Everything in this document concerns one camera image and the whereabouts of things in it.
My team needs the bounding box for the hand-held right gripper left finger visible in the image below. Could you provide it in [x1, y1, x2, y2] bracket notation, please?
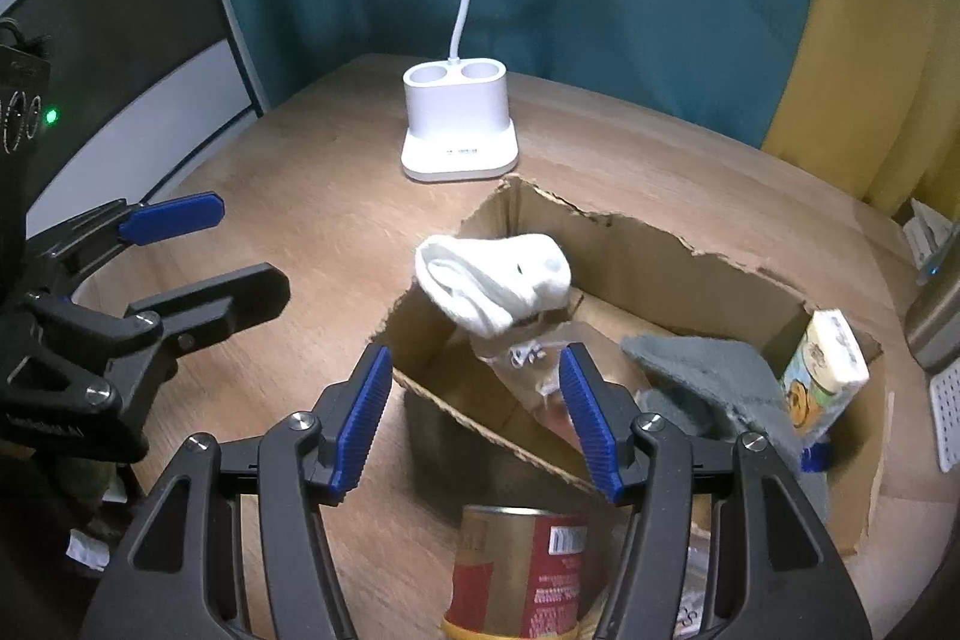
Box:
[79, 342, 395, 640]

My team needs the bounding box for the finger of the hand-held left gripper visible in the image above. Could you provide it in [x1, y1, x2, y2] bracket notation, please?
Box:
[22, 192, 226, 283]
[28, 263, 292, 387]

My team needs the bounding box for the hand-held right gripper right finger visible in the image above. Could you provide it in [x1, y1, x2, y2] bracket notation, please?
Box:
[559, 342, 875, 640]

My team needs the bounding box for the clear plastic bag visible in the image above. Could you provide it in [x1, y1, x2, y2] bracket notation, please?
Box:
[471, 287, 593, 446]

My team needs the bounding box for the grey sock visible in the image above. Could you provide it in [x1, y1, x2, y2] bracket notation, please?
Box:
[621, 334, 833, 521]

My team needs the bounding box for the red can with yellow lid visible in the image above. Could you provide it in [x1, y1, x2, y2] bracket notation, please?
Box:
[439, 503, 623, 640]

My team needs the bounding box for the cardboard box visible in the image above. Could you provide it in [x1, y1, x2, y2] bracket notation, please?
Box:
[371, 175, 886, 558]

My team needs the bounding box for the white sock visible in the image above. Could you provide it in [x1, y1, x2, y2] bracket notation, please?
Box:
[415, 233, 572, 337]

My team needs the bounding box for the cartoon print tissue pack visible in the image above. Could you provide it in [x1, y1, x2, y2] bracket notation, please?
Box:
[780, 308, 871, 442]

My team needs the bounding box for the white paper scrap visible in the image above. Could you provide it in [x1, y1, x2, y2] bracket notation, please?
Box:
[67, 531, 110, 570]

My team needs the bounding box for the cotton swabs bag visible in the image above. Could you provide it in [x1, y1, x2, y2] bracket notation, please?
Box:
[675, 527, 721, 640]

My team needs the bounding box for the white desk lamp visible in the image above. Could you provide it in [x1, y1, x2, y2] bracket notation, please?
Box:
[401, 0, 520, 184]

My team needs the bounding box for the white plastic basket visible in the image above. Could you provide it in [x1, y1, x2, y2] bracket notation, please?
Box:
[928, 362, 960, 472]

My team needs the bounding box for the stainless steel tumbler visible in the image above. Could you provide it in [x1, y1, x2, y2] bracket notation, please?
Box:
[904, 265, 960, 375]

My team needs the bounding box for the yellow curtain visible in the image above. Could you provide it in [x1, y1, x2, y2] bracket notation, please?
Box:
[761, 0, 960, 217]

